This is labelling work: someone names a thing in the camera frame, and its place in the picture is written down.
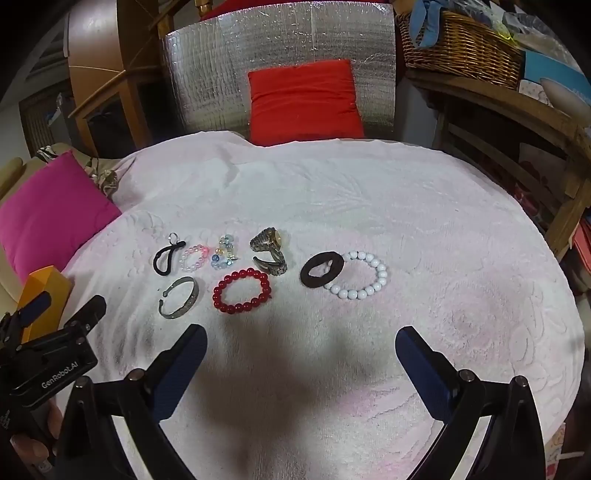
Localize crystal bead bracelet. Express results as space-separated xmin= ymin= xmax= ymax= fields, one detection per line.
xmin=210 ymin=234 xmax=238 ymax=269

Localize silver bangle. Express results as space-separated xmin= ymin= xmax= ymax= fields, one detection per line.
xmin=158 ymin=276 xmax=200 ymax=320

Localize black scrunchie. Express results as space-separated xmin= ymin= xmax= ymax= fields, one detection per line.
xmin=300 ymin=251 xmax=343 ymax=289

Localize person's left hand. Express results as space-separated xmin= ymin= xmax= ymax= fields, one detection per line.
xmin=11 ymin=404 xmax=64 ymax=468

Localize silver foil mat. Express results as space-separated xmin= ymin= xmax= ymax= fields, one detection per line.
xmin=161 ymin=0 xmax=398 ymax=139

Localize red pillow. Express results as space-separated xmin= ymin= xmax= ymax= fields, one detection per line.
xmin=247 ymin=59 xmax=365 ymax=147

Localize wicker basket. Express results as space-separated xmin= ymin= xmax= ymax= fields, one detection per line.
xmin=396 ymin=10 xmax=525 ymax=89

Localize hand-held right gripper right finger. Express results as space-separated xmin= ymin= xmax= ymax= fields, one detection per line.
xmin=396 ymin=326 xmax=555 ymax=480

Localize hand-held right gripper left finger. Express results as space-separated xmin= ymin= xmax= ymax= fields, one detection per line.
xmin=55 ymin=324 xmax=208 ymax=480

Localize patterned cloth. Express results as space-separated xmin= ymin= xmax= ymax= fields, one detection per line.
xmin=37 ymin=147 xmax=119 ymax=197

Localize orange cardboard box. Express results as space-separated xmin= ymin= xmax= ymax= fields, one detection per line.
xmin=16 ymin=269 xmax=74 ymax=344

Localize blue box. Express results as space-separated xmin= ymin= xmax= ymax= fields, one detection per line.
xmin=522 ymin=50 xmax=587 ymax=93

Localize white bead bracelet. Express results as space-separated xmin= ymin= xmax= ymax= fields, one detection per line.
xmin=324 ymin=250 xmax=389 ymax=301

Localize blue cloth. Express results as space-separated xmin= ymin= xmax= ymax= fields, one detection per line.
xmin=409 ymin=0 xmax=445 ymax=49

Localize wooden cabinet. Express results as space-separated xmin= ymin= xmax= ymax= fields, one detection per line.
xmin=69 ymin=0 xmax=204 ymax=158

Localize pale pink blanket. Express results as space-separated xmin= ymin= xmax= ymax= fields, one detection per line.
xmin=60 ymin=131 xmax=583 ymax=480

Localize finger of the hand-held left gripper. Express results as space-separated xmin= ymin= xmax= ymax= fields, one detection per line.
xmin=68 ymin=295 xmax=107 ymax=332
xmin=0 ymin=290 xmax=52 ymax=344

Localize pink pillow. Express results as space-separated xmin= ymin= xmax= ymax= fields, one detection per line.
xmin=0 ymin=151 xmax=122 ymax=283

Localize red bead bracelet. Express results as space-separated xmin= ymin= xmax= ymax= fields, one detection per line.
xmin=212 ymin=269 xmax=273 ymax=315

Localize black hair tie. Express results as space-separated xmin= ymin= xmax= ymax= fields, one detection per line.
xmin=153 ymin=234 xmax=186 ymax=278

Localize silver and gold wristwatch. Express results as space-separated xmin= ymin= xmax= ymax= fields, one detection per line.
xmin=249 ymin=228 xmax=288 ymax=277

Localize wooden shelf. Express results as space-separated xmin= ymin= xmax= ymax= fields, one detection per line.
xmin=406 ymin=69 xmax=591 ymax=264

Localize pink bead bracelet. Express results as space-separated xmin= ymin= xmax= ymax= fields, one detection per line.
xmin=179 ymin=244 xmax=209 ymax=273

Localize clear plastic bags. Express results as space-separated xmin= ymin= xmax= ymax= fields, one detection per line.
xmin=443 ymin=0 xmax=561 ymax=49

